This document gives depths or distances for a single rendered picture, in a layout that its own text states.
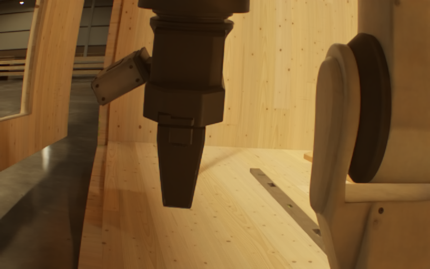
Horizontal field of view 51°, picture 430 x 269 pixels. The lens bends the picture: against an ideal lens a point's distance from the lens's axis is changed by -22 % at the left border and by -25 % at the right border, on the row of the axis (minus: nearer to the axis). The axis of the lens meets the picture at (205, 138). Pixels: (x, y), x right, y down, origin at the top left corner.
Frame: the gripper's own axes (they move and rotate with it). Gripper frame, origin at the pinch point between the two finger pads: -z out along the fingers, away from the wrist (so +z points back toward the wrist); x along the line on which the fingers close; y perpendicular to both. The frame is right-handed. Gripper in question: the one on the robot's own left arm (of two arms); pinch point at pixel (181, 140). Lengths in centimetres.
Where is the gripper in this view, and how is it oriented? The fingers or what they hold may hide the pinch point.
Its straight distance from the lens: 44.5
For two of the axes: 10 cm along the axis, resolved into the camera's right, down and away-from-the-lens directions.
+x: 0.0, -3.3, 9.4
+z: 0.8, -9.4, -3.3
